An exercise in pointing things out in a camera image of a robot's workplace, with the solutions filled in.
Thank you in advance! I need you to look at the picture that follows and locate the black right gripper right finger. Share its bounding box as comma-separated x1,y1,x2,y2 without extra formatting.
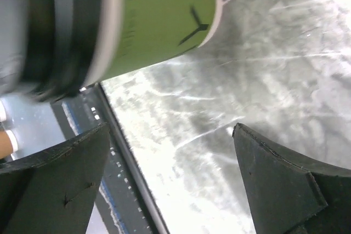
233,123,350,233

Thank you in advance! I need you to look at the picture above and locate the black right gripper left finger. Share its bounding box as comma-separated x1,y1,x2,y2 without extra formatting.
1,124,110,233

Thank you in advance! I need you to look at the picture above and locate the black plastic cup lid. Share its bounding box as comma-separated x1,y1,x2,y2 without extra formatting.
16,0,107,102

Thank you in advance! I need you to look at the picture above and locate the green paper coffee cup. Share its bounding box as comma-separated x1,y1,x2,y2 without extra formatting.
84,0,223,85

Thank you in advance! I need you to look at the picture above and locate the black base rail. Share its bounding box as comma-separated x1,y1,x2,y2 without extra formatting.
51,84,169,233

